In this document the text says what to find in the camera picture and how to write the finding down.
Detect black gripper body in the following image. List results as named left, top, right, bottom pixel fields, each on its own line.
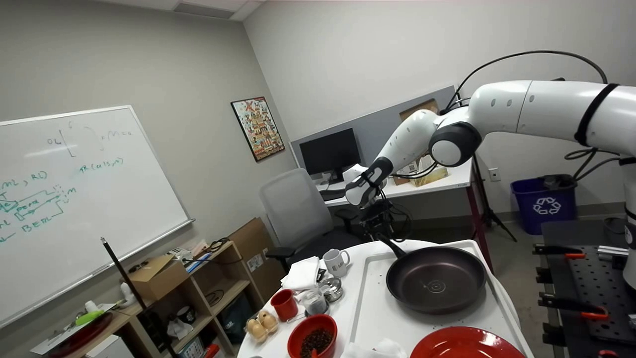
left=356, top=198, right=404, bottom=233

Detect dark frying pan black handle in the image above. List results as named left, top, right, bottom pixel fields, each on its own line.
left=380, top=235, right=489, bottom=319

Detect white mug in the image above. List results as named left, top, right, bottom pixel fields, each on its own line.
left=322, top=247, right=354, bottom=279

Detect white top desk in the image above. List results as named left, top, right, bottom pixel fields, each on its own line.
left=316, top=158, right=495, bottom=267

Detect tissue box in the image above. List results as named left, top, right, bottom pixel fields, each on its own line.
left=396, top=164, right=452, bottom=190

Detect white plastic tray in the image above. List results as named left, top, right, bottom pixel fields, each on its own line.
left=344, top=239, right=537, bottom=358

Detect small metal cup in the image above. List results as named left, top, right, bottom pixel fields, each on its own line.
left=305, top=291, right=334, bottom=319
left=320, top=275, right=348, bottom=299

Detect black computer monitor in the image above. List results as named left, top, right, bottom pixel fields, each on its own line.
left=299, top=128, right=364, bottom=184

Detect white cloth napkins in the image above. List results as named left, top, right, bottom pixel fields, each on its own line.
left=281, top=255, right=328, bottom=295

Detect grey desk divider panel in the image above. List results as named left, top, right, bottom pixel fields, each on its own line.
left=291, top=84, right=465, bottom=176

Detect black tripod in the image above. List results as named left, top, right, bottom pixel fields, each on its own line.
left=454, top=90, right=521, bottom=245

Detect open brown cardboard box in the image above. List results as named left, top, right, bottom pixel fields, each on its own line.
left=396, top=98, right=442, bottom=126

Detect red cup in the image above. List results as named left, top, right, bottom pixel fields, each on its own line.
left=271, top=289, right=301, bottom=325

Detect red bowl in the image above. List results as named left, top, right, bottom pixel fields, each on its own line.
left=287, top=313, right=340, bottom=358

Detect red plate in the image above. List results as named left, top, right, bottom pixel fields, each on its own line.
left=410, top=327, right=527, bottom=358

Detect beige round bun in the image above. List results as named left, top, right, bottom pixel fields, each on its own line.
left=243, top=317, right=269, bottom=347
left=259, top=309, right=281, bottom=335

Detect framed colourful poster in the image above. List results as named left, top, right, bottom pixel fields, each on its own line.
left=229, top=96, right=289, bottom=166

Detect blue recycling bin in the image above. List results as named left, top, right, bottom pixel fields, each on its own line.
left=509, top=174, right=581, bottom=237

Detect round white table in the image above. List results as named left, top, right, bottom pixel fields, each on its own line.
left=237, top=237, right=537, bottom=358

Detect black orange bar clamp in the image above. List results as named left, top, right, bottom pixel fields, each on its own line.
left=533, top=243, right=589, bottom=263
left=537, top=291, right=613, bottom=327

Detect wooden shelf unit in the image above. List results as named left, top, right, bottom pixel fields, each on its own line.
left=30, top=239, right=269, bottom=358

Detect stack of books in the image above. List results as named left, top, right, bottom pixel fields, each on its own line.
left=183, top=249, right=215, bottom=275

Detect black workbench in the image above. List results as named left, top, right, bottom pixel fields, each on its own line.
left=533, top=218, right=636, bottom=358

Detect thin black pole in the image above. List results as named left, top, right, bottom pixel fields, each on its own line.
left=100, top=235, right=171, bottom=358

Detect small white bottle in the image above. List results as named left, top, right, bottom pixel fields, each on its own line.
left=118, top=281, right=138, bottom=309

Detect whiteboard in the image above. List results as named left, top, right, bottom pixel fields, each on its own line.
left=0, top=104, right=195, bottom=331

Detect green object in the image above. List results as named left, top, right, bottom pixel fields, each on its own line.
left=74, top=309, right=106, bottom=329

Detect dark red dish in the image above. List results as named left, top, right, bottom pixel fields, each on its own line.
left=60, top=313, right=116, bottom=357

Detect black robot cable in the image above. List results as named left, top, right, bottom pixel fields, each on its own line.
left=442, top=49, right=636, bottom=186

